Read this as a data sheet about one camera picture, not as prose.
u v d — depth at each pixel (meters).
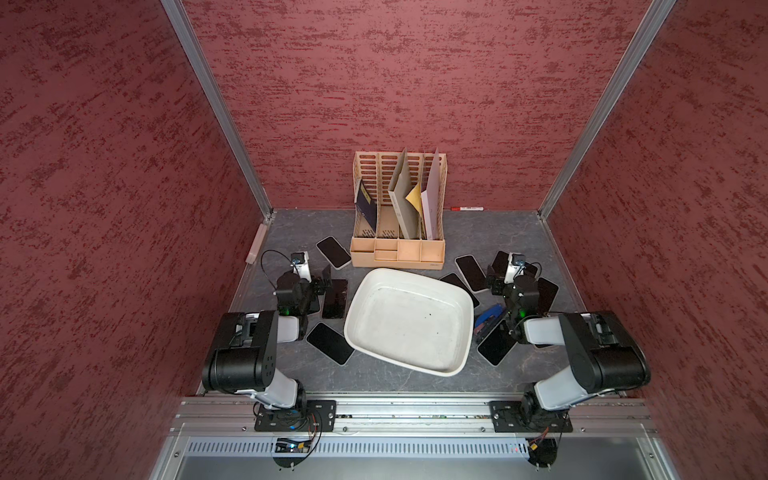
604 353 0.46
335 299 1.06
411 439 0.71
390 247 1.01
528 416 0.67
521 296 0.71
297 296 0.73
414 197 0.89
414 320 0.91
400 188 0.90
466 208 1.23
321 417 0.75
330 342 0.81
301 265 0.80
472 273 1.00
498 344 0.83
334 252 1.07
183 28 0.73
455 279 1.00
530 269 1.04
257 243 1.10
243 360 0.44
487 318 0.90
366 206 1.07
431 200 1.06
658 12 0.71
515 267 0.80
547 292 0.97
